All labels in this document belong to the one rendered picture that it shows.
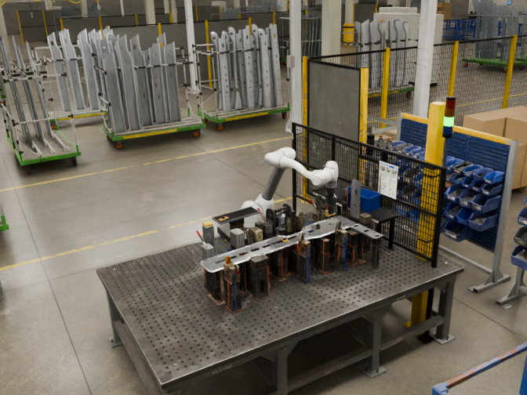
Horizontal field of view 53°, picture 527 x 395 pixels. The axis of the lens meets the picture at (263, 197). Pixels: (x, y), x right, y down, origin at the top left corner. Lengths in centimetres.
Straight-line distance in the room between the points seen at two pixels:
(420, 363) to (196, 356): 194
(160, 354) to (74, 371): 133
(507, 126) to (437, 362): 443
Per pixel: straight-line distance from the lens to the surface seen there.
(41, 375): 478
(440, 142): 423
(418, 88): 826
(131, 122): 1071
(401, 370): 449
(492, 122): 801
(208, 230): 406
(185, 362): 343
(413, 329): 454
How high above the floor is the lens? 284
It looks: 22 degrees down
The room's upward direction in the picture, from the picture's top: 2 degrees counter-clockwise
